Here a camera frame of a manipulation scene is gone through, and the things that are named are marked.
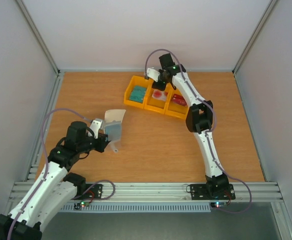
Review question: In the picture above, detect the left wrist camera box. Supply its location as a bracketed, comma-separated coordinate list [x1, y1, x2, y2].
[88, 118, 106, 139]

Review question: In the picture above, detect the yellow plastic bin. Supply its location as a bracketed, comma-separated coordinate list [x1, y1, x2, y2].
[164, 85, 189, 120]
[123, 75, 151, 109]
[144, 80, 167, 115]

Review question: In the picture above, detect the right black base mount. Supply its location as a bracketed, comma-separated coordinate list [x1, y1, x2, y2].
[185, 183, 236, 201]

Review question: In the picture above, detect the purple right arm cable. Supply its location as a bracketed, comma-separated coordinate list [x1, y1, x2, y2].
[143, 48, 252, 214]

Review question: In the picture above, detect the beige card holder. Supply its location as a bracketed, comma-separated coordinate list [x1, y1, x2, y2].
[103, 109, 126, 153]

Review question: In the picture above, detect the green card in bin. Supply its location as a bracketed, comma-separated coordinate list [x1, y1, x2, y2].
[129, 85, 147, 103]

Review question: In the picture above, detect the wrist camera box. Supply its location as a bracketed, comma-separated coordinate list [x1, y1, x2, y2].
[88, 118, 106, 139]
[144, 68, 160, 82]

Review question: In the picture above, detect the aluminium front rail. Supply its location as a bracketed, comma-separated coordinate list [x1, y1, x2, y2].
[9, 181, 283, 204]

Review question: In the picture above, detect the pink red card in bin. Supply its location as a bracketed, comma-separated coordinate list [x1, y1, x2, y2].
[151, 89, 168, 102]

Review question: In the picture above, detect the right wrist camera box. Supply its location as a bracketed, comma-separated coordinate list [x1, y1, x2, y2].
[144, 68, 160, 82]

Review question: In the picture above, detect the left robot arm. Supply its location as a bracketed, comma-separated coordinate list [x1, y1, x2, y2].
[0, 119, 109, 240]

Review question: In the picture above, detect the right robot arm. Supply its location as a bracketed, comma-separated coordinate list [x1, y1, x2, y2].
[146, 51, 230, 200]

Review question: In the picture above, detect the grey slotted cable duct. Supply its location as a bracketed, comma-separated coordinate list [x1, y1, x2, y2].
[60, 202, 211, 214]

